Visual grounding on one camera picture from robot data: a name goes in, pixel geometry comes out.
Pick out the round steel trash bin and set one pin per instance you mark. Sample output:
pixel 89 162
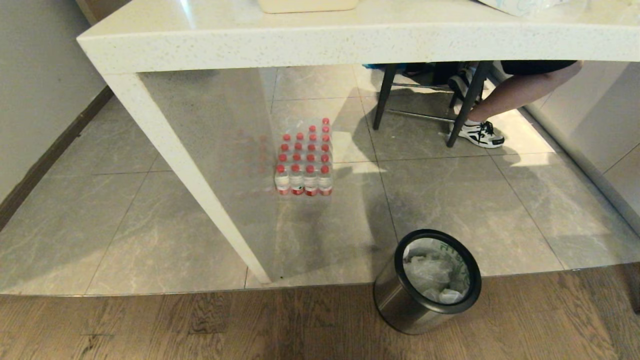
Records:
pixel 395 300

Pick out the white plastic trash bag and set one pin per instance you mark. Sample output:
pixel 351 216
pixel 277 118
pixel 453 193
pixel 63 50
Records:
pixel 430 275

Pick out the red-capped water bottle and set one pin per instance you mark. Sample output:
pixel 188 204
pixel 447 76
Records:
pixel 297 181
pixel 325 181
pixel 311 181
pixel 282 181

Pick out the shrink-wrapped water bottle pack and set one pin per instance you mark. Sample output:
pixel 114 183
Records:
pixel 305 150

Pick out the black chair legs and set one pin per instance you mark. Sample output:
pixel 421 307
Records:
pixel 382 95

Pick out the white stone table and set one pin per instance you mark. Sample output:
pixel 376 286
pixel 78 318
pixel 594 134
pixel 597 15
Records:
pixel 320 40

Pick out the cream plastic tray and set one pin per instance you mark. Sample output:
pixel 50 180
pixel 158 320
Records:
pixel 305 5

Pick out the seated person's leg and sneaker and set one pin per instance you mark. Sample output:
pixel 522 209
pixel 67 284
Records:
pixel 520 90

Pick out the brown wooden baseboard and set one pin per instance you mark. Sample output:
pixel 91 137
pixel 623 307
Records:
pixel 50 155

